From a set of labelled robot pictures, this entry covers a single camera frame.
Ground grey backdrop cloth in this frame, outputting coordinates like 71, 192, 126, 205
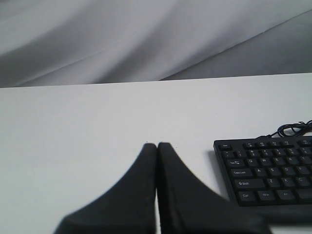
0, 0, 312, 87

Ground black acer keyboard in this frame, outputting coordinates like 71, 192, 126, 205
214, 136, 312, 225

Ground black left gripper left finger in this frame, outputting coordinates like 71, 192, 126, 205
55, 143, 156, 234

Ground black keyboard cable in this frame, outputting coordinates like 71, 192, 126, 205
255, 119, 312, 140

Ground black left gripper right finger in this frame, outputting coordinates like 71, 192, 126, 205
157, 142, 271, 234

